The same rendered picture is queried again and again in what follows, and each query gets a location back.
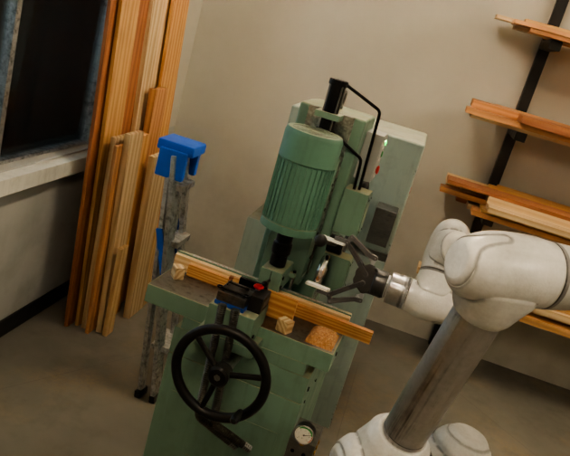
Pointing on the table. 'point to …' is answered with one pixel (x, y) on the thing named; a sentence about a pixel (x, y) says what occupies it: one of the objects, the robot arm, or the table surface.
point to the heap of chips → (322, 337)
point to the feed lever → (328, 244)
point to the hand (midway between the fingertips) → (318, 261)
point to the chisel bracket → (279, 277)
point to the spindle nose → (280, 251)
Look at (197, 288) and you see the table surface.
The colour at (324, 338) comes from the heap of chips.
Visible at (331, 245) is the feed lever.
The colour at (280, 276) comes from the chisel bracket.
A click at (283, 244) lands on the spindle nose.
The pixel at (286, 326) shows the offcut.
